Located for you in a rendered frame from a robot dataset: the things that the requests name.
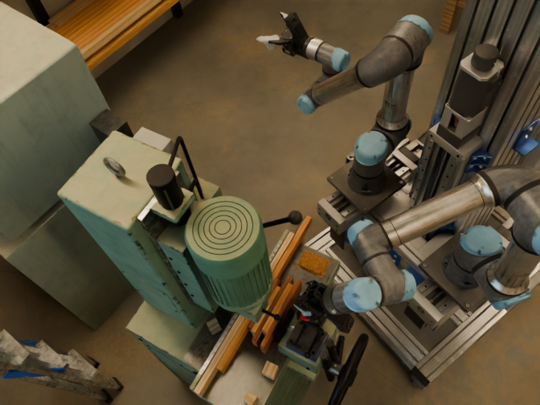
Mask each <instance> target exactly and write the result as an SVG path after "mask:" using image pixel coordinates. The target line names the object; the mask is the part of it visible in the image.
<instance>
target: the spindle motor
mask: <svg viewBox="0 0 540 405"><path fill-rule="evenodd" d="M185 241H186V246H187V247H188V249H189V251H190V254H191V255H192V257H193V259H194V262H195V263H196V265H197V267H198V270H199V271H200V273H201V275H202V278H203V279H204V281H205V283H206V285H207V287H208V289H209V291H210V293H211V296H212V297H213V299H214V301H215V302H216V303H217V304H218V305H219V306H220V307H222V308H224V309H226V310H228V311H232V312H237V313H241V312H247V311H250V310H252V309H255V308H256V307H258V306H259V305H261V304H262V303H263V302H264V301H265V300H266V299H267V297H268V295H269V293H270V292H271V290H272V282H273V278H272V270H271V265H270V261H269V256H268V249H267V244H266V239H265V235H264V227H263V223H262V219H261V217H260V214H259V212H258V211H257V209H256V208H254V206H253V205H252V204H250V203H249V202H247V201H245V200H243V199H241V198H236V197H233V196H219V197H216V198H211V199H209V200H207V201H205V202H204V203H202V204H201V205H199V206H198V207H197V208H196V209H195V210H194V212H193V213H192V214H191V216H190V217H189V219H188V221H187V223H186V228H185Z"/></svg>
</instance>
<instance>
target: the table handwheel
mask: <svg viewBox="0 0 540 405"><path fill-rule="evenodd" d="M368 341H369V336H368V334H367V333H362V334H361V335H360V336H359V338H358V340H357V341H356V343H355V345H354V347H353V349H352V350H351V352H350V355H349V357H348V358H347V361H346V364H344V365H343V366H341V365H339V364H337V363H336V362H333V361H332V360H329V361H330V365H331V367H330V369H329V370H327V371H328V372H330V373H331V374H334V375H336V376H337V383H336V385H335V388H334V389H333V393H332V395H331V397H330V399H329V402H328V405H341V403H342V400H343V399H344V397H345V395H346V392H347V390H348V388H349V387H351V386H352V385H353V383H354V380H355V378H356V376H357V374H358V371H357V368H358V365H359V363H360V361H361V359H362V356H363V354H364V351H365V349H366V346H367V343H368Z"/></svg>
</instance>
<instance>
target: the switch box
mask: <svg viewBox="0 0 540 405"><path fill-rule="evenodd" d="M133 138H134V139H136V140H139V141H141V142H144V143H146V144H147V145H151V146H153V147H154V148H157V149H159V150H162V151H164V152H166V153H169V154H172V151H173V148H174V144H173V142H172V140H171V139H169V138H168V137H164V136H162V135H160V134H158V133H155V132H153V131H150V130H148V129H145V128H143V127H141V128H140V129H139V131H138V132H137V133H136V134H135V135H134V136H133Z"/></svg>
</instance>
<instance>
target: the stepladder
mask: <svg viewBox="0 0 540 405"><path fill-rule="evenodd" d="M36 343H37V341H24V340H22V339H18V338H15V337H14V336H13V335H12V334H11V333H10V332H8V331H7V330H6V329H4V330H3V331H2V332H1V333H0V375H3V376H2V377H3V378H16V379H20V380H23V381H28V382H31V383H37V384H40V385H44V386H47V387H53V388H57V389H60V390H64V391H70V392H73V393H77V394H80V395H87V396H90V397H93V398H97V399H103V400H104V401H105V402H106V403H108V404H110V403H111V402H112V401H113V398H112V397H111V395H110V394H109V393H108V392H107V391H106V390H105V389H102V390H101V391H98V390H95V389H92V388H89V387H86V386H87V385H88V384H90V385H94V386H99V387H107V388H111V389H115V390H117V391H121V390H122V389H123V388H124V386H123V385H122V384H121V383H120V382H119V380H118V379H117V378H115V377H112V378H110V377H106V376H103V375H99V374H98V373H99V371H98V370H97V369H96V368H97V367H98V366H99V365H100V363H99V362H98V361H96V360H95V359H93V358H92V357H89V356H87V357H85V356H82V355H80V354H79V353H78V352H77V351H76V350H74V349H73V348H72V349H71V350H70V351H69V352H67V351H63V350H58V349H55V348H51V347H50V346H49V345H48V344H47V343H46V342H45V341H44V340H41V341H40V342H39V343H38V344H36ZM29 351H30V352H29ZM48 376H49V377H48ZM58 378H61V379H66V380H70V381H74V382H78V383H82V384H83V385H84V386H81V385H77V384H75V383H71V382H66V381H63V380H60V379H58Z"/></svg>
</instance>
